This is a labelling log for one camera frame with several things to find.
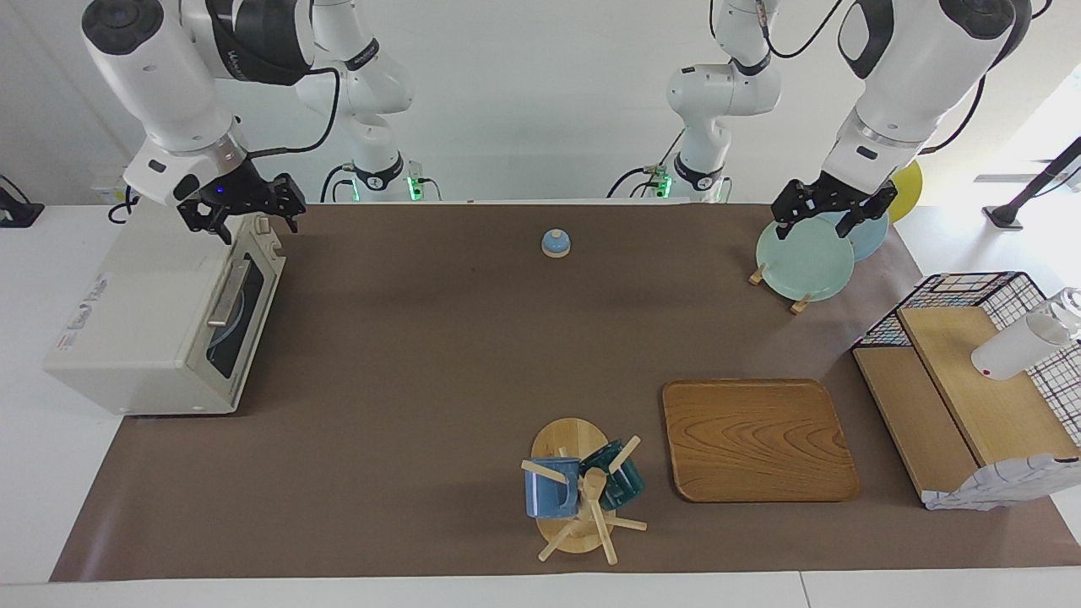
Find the light blue round plate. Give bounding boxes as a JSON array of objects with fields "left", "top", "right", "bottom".
[{"left": 211, "top": 287, "right": 256, "bottom": 349}]

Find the cream toaster oven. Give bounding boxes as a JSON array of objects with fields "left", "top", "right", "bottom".
[{"left": 42, "top": 207, "right": 288, "bottom": 416}]

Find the pale blue racked plate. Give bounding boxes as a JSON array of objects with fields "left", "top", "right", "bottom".
[{"left": 832, "top": 203, "right": 890, "bottom": 263}]

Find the pale green racked plate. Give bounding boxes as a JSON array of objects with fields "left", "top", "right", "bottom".
[{"left": 755, "top": 214, "right": 856, "bottom": 303}]

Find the yellow racked plate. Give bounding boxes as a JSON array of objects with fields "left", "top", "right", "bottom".
[{"left": 885, "top": 159, "right": 924, "bottom": 224}]

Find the wooden plate rack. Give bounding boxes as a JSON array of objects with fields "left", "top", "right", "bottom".
[{"left": 748, "top": 263, "right": 816, "bottom": 315}]

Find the black stand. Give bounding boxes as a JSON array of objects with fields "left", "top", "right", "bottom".
[{"left": 984, "top": 135, "right": 1081, "bottom": 231}]

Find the white bottle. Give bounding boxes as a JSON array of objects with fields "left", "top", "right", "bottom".
[{"left": 970, "top": 287, "right": 1081, "bottom": 382}]

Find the black device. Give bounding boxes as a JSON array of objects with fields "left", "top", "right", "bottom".
[{"left": 0, "top": 176, "right": 45, "bottom": 229}]

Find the wooden step shelf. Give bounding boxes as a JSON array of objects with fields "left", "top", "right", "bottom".
[{"left": 853, "top": 306, "right": 1081, "bottom": 499}]

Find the wooden serving tray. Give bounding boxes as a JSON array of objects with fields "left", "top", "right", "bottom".
[{"left": 661, "top": 378, "right": 861, "bottom": 505}]

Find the brown table mat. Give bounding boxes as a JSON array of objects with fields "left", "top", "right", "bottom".
[{"left": 49, "top": 203, "right": 1081, "bottom": 584}]

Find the wooden mug tree stand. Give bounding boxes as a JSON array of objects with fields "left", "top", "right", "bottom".
[{"left": 519, "top": 417, "right": 649, "bottom": 566}]

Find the white marbled cloth liner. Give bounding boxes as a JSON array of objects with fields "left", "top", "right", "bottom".
[{"left": 923, "top": 453, "right": 1081, "bottom": 512}]

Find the dark green mug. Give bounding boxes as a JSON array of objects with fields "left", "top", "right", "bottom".
[{"left": 579, "top": 439, "right": 646, "bottom": 511}]

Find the blue mug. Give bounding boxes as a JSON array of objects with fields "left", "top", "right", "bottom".
[{"left": 524, "top": 457, "right": 582, "bottom": 519}]

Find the black base cable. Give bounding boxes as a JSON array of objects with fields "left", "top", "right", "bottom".
[
  {"left": 321, "top": 165, "right": 356, "bottom": 204},
  {"left": 608, "top": 166, "right": 668, "bottom": 199}
]

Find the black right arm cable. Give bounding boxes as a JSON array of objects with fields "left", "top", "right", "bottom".
[{"left": 249, "top": 66, "right": 341, "bottom": 160}]

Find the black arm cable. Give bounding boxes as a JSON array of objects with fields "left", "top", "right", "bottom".
[
  {"left": 249, "top": 66, "right": 341, "bottom": 160},
  {"left": 919, "top": 51, "right": 1035, "bottom": 157}
]

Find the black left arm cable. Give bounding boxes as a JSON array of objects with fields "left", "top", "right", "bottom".
[{"left": 919, "top": 51, "right": 1035, "bottom": 157}]

